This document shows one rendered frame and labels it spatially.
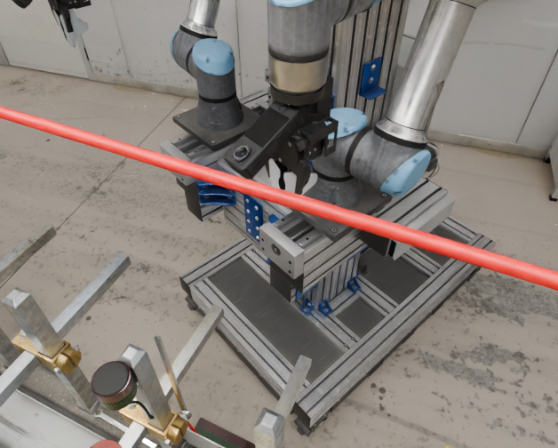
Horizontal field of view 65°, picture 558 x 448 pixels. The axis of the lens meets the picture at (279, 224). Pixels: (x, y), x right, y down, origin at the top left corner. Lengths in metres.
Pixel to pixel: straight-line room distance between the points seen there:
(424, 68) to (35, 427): 1.26
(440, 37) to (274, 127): 0.45
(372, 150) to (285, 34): 0.47
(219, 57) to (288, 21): 0.80
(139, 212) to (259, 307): 1.13
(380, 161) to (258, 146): 0.42
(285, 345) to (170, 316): 0.65
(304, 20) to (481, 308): 2.01
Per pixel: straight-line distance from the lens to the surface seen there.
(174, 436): 1.00
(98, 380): 0.77
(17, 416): 1.43
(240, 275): 2.03
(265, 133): 0.59
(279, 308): 1.92
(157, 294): 2.30
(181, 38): 1.46
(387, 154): 0.94
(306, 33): 0.54
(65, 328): 1.09
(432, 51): 0.93
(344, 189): 1.08
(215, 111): 1.39
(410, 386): 2.05
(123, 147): 0.27
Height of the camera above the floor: 1.79
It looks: 45 degrees down
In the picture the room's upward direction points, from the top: straight up
